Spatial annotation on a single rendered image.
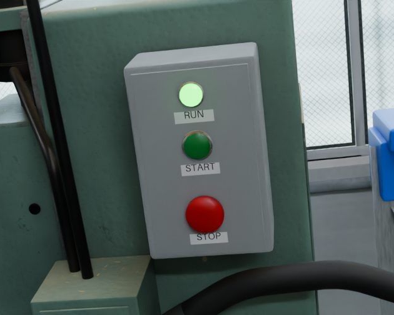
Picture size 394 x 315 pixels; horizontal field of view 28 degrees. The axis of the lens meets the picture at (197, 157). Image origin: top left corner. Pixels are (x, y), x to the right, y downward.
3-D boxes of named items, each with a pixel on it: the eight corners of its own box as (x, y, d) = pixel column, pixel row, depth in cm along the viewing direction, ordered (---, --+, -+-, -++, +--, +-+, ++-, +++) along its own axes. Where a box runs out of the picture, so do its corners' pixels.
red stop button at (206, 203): (189, 230, 62) (184, 195, 61) (226, 228, 62) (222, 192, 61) (187, 235, 61) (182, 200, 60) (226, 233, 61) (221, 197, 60)
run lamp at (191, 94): (179, 108, 59) (176, 82, 58) (206, 105, 59) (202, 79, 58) (178, 110, 58) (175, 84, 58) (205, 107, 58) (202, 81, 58)
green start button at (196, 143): (184, 161, 60) (180, 131, 60) (214, 159, 60) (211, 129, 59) (182, 164, 60) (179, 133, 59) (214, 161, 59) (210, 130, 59)
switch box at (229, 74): (161, 231, 69) (136, 52, 64) (274, 224, 68) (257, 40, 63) (149, 262, 63) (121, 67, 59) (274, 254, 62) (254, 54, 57)
